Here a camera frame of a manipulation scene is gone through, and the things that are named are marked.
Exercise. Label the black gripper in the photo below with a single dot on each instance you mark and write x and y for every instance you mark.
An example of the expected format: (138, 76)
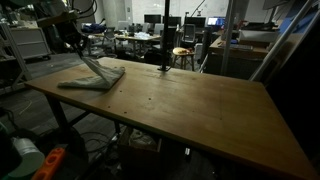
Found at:
(70, 34)

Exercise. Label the grey striped towel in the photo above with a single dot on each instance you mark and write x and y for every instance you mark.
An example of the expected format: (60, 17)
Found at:
(104, 78)

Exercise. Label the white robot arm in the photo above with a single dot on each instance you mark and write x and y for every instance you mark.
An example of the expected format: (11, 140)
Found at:
(64, 17)

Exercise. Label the grey metal drawer cabinet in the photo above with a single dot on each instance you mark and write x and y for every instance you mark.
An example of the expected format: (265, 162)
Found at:
(31, 43)

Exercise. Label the black vertical pole stand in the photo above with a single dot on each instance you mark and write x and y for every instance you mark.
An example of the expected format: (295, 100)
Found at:
(163, 66)

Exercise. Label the round wooden stool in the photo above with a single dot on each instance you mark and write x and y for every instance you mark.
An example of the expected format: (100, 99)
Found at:
(186, 56)

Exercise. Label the grey mesh office chair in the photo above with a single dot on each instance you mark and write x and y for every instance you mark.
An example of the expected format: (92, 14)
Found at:
(188, 33)

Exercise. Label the cardboard box under table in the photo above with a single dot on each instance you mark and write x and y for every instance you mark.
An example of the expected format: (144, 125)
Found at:
(132, 156)

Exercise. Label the orange power strip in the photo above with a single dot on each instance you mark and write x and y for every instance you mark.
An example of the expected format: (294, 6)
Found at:
(50, 165)

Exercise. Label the lit computer monitor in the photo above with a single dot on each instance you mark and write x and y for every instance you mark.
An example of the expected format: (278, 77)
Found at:
(216, 21)

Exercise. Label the wooden top workbench cabinet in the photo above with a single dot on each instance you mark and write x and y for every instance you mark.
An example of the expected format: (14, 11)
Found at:
(243, 63)

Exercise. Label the diagonal aluminium frame bar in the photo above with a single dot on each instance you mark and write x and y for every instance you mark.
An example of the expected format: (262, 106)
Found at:
(256, 76)

